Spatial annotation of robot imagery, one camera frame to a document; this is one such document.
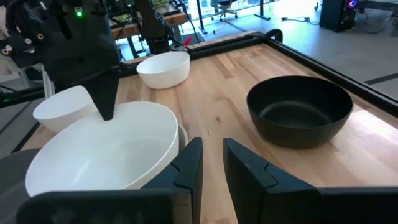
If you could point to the silver aluminium profile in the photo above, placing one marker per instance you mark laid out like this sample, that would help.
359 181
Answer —
48 84

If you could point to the black desk leg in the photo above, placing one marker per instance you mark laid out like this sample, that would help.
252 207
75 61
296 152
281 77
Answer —
261 11

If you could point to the red tool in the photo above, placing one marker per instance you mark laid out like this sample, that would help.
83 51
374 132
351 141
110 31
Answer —
187 42

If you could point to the green potted plant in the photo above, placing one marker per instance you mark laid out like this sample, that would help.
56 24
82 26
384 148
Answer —
160 3

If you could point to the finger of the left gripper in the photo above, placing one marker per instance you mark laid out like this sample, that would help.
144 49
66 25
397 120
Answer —
105 93

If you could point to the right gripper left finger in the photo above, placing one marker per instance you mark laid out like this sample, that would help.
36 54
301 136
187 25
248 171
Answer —
186 174

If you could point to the black office chair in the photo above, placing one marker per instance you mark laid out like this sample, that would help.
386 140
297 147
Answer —
224 7

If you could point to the light grey bowl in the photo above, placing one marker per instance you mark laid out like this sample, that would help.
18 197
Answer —
183 137

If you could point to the black bowl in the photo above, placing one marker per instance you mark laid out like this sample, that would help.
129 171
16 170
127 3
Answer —
298 137

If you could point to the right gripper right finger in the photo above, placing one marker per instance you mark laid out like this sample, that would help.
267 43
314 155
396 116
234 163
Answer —
245 177

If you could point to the black aluminium table frame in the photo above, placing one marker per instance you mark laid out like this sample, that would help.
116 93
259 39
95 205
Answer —
342 75

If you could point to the white bowl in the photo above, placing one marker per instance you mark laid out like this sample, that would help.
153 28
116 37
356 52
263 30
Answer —
59 109
102 155
164 77

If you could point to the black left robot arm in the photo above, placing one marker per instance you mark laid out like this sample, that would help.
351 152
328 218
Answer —
154 28

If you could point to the black computer tower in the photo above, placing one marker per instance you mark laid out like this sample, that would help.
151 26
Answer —
337 18

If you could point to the wooden workbench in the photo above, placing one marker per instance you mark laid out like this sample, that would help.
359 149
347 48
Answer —
174 19

